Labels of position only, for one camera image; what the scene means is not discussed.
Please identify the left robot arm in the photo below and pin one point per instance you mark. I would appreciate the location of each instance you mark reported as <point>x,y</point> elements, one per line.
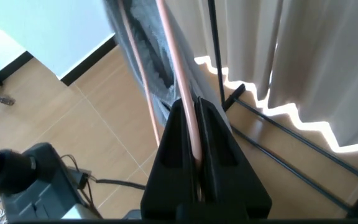
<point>8,168</point>

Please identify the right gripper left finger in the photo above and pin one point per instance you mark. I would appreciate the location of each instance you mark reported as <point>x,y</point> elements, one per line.
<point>166,193</point>

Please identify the black clothes rack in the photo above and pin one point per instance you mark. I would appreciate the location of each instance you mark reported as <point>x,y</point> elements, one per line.
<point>217,46</point>

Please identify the pale grey shorts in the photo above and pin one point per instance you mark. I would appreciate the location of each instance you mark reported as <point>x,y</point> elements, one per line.
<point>155,62</point>

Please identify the beige curtain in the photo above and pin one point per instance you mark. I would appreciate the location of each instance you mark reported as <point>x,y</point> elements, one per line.
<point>322,62</point>

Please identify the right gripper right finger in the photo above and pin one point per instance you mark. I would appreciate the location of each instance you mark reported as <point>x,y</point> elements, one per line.
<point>228,193</point>

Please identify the pink clothes hanger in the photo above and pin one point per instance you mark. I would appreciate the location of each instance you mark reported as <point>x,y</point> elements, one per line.
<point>179,71</point>

